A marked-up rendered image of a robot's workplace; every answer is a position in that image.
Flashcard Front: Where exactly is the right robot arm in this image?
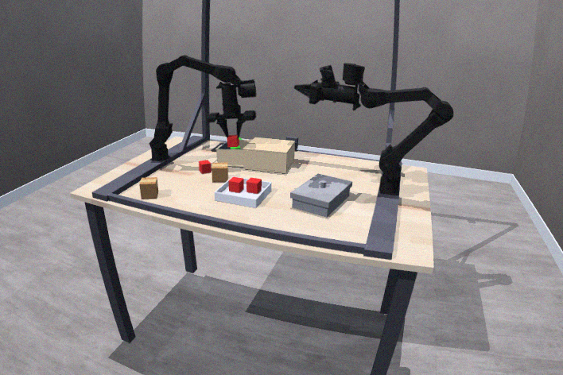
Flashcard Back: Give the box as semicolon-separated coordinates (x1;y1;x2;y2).
149;55;256;162

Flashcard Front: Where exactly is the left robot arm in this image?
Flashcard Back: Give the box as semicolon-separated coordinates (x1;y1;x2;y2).
320;63;453;195

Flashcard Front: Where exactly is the brown cardboard box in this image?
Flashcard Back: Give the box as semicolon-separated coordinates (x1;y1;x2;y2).
139;177;158;199
212;163;228;182

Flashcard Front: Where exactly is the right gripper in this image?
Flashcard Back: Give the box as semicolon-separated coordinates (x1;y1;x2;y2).
207;99;256;138

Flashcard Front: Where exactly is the red block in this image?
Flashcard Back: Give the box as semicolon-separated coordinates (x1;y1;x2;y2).
227;135;239;147
228;177;244;193
247;178;262;194
199;160;212;174

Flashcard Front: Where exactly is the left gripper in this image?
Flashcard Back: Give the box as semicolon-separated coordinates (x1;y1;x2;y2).
294;80;342;104

